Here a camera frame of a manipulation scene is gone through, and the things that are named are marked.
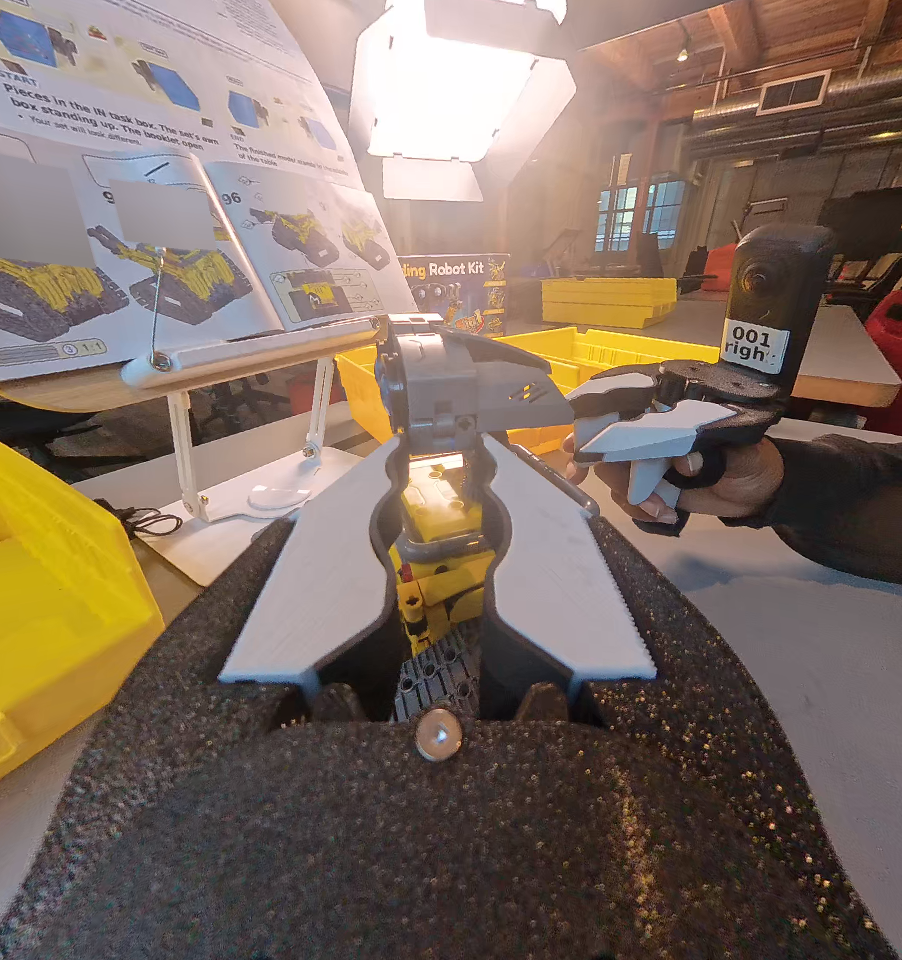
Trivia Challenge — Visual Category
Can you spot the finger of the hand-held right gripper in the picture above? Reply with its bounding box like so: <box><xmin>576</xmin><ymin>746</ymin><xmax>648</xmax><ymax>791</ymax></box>
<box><xmin>568</xmin><ymin>368</ymin><xmax>665</xmax><ymax>424</ymax></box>
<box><xmin>576</xmin><ymin>398</ymin><xmax>740</xmax><ymax>466</ymax></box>

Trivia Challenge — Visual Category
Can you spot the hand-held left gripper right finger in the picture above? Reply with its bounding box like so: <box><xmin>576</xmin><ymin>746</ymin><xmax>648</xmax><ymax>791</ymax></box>
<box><xmin>474</xmin><ymin>435</ymin><xmax>659</xmax><ymax>694</ymax></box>

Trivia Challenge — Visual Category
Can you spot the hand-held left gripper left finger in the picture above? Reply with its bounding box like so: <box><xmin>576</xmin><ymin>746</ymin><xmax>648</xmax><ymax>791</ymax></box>
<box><xmin>219</xmin><ymin>435</ymin><xmax>407</xmax><ymax>694</ymax></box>

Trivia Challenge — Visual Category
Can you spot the yellow grey brick robot model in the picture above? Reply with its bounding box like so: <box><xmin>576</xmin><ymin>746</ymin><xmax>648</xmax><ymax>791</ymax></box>
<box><xmin>373</xmin><ymin>323</ymin><xmax>602</xmax><ymax>721</ymax></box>

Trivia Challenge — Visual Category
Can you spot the metal wire page holder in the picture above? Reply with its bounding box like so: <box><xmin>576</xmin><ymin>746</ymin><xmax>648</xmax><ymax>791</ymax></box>
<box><xmin>141</xmin><ymin>150</ymin><xmax>215</xmax><ymax>376</ymax></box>

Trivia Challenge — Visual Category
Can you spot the instruction booklet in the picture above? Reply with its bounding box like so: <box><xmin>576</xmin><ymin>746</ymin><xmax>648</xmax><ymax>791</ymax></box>
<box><xmin>0</xmin><ymin>143</ymin><xmax>417</xmax><ymax>387</ymax></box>

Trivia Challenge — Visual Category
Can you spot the grey desk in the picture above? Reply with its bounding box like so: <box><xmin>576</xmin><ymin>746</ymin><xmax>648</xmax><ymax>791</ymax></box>
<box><xmin>0</xmin><ymin>398</ymin><xmax>902</xmax><ymax>960</ymax></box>

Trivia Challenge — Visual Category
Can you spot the white task instruction sheet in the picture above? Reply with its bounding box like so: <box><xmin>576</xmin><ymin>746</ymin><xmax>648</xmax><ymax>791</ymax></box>
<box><xmin>0</xmin><ymin>0</ymin><xmax>365</xmax><ymax>189</ymax></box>

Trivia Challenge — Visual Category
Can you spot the person's right hand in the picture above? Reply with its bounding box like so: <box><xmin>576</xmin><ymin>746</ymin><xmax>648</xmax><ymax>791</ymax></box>
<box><xmin>564</xmin><ymin>432</ymin><xmax>789</xmax><ymax>541</ymax></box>

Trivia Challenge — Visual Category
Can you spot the yellow plastic bin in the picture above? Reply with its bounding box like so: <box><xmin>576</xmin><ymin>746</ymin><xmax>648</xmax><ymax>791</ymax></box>
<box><xmin>336</xmin><ymin>338</ymin><xmax>579</xmax><ymax>459</ymax></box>
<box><xmin>489</xmin><ymin>326</ymin><xmax>722</xmax><ymax>376</ymax></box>
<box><xmin>0</xmin><ymin>431</ymin><xmax>167</xmax><ymax>801</ymax></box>
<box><xmin>541</xmin><ymin>275</ymin><xmax>680</xmax><ymax>331</ymax></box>

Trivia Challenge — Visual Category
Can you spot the white book stand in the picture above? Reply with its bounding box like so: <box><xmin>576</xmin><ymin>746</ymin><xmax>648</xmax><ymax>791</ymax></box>
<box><xmin>0</xmin><ymin>312</ymin><xmax>425</xmax><ymax>589</ymax></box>

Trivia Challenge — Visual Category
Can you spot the window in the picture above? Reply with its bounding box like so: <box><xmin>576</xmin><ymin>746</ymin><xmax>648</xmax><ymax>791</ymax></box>
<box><xmin>594</xmin><ymin>177</ymin><xmax>692</xmax><ymax>253</ymax></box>

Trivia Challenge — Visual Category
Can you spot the colourful toy set box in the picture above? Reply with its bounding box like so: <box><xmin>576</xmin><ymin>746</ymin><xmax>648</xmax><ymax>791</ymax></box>
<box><xmin>396</xmin><ymin>251</ymin><xmax>512</xmax><ymax>339</ymax></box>

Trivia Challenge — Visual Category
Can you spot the ceiling air vent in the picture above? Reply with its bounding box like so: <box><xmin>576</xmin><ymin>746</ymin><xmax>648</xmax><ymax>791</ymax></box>
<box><xmin>757</xmin><ymin>68</ymin><xmax>837</xmax><ymax>118</ymax></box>

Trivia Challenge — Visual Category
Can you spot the bright softbox lamp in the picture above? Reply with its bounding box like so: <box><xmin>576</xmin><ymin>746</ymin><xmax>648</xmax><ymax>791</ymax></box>
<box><xmin>346</xmin><ymin>0</ymin><xmax>579</xmax><ymax>207</ymax></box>

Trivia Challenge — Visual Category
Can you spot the black cable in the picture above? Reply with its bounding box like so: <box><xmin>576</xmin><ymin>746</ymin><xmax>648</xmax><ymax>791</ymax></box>
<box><xmin>99</xmin><ymin>498</ymin><xmax>186</xmax><ymax>541</ymax></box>

